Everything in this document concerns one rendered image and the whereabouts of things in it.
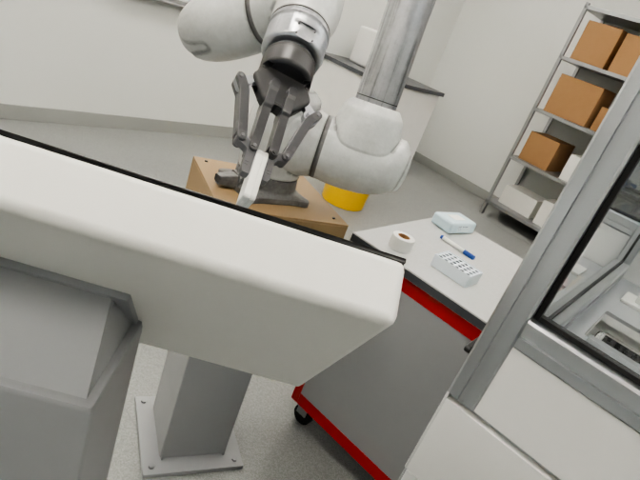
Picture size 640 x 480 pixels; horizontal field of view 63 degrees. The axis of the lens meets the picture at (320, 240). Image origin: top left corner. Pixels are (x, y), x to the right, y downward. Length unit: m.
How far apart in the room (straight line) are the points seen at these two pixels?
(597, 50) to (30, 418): 5.02
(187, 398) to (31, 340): 1.12
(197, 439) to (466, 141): 4.95
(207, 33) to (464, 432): 0.69
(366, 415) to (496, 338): 1.08
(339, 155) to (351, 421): 0.91
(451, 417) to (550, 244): 0.26
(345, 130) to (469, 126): 4.92
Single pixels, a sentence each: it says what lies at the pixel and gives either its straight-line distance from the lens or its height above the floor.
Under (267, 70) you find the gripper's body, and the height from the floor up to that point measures 1.23.
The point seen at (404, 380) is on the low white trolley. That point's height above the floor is 0.45.
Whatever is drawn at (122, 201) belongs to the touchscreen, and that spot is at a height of 1.18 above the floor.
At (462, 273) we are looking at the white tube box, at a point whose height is 0.79.
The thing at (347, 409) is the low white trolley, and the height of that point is 0.22.
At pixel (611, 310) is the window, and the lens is 0.65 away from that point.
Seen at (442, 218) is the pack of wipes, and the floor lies 0.80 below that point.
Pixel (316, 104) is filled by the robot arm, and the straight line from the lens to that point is 1.22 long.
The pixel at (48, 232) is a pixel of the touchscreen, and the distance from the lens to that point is 0.37.
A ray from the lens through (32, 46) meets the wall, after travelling 3.87.
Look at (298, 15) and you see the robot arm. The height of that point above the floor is 1.30.
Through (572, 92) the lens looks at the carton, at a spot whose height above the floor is 1.31.
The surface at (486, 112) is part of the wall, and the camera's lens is 6.00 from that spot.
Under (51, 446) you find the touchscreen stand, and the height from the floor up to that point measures 0.97.
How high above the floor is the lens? 1.34
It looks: 24 degrees down
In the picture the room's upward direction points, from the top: 21 degrees clockwise
